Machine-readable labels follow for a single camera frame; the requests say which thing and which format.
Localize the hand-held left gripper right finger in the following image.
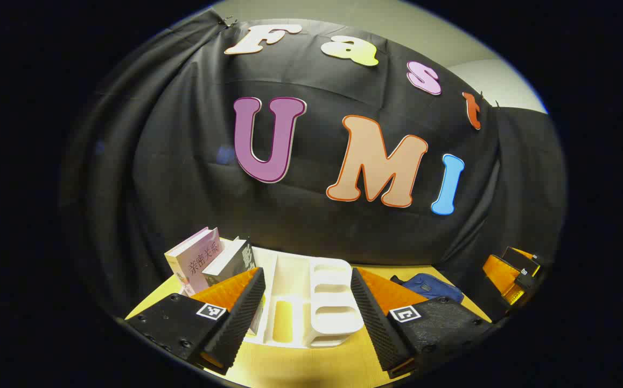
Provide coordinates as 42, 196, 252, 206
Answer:
350, 267, 493, 379

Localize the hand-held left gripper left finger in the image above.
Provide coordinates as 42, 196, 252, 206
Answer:
124, 267, 267, 376

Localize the grey cover book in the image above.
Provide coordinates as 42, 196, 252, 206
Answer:
202, 237, 264, 336

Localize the white plastic bookshelf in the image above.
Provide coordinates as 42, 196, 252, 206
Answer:
244, 246, 366, 349

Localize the blue schoolbag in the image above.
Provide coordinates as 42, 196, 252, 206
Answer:
390, 273, 465, 304

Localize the pink book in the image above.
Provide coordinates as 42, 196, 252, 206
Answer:
164, 227, 226, 297

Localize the black backdrop cloth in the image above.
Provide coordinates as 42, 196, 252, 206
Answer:
61, 8, 568, 324

